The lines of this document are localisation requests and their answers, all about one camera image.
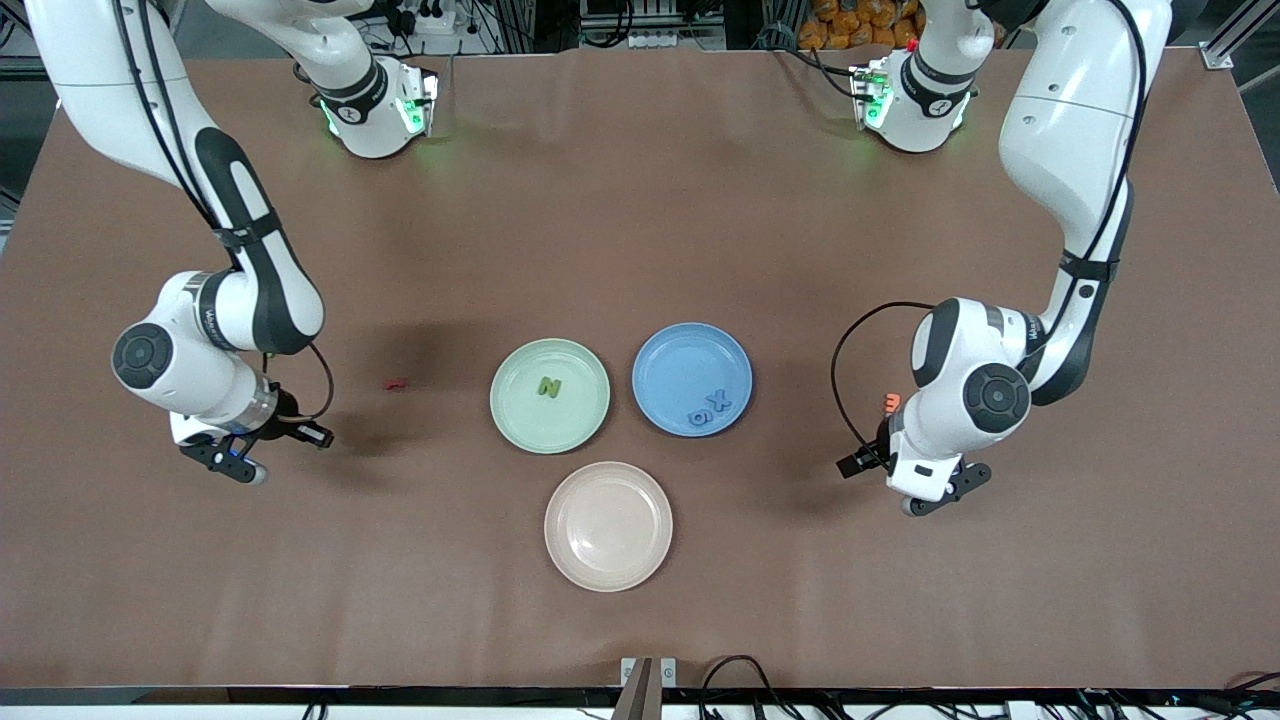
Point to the blue foam letter X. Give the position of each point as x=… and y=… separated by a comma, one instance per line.
x=720, y=399

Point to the blue letter G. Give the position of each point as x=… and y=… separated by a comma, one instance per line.
x=698, y=416

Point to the green foam letter N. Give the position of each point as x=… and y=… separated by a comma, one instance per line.
x=549, y=387

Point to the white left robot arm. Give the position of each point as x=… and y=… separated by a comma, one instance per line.
x=1070, y=120

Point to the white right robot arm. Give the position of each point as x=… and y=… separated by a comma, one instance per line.
x=110, y=90

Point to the blue plate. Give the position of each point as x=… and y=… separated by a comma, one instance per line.
x=670, y=370

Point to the light green plate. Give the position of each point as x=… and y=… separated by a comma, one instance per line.
x=550, y=420

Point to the pale pink plate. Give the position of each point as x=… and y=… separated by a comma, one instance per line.
x=608, y=527

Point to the white power strip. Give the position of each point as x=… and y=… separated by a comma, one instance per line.
x=660, y=40
x=425, y=18

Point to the bag of orange fruit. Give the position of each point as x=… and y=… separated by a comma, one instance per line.
x=850, y=25

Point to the grey metal bracket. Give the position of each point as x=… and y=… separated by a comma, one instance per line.
x=648, y=680

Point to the aluminium frame profile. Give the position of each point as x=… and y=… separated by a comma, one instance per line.
x=1235, y=35

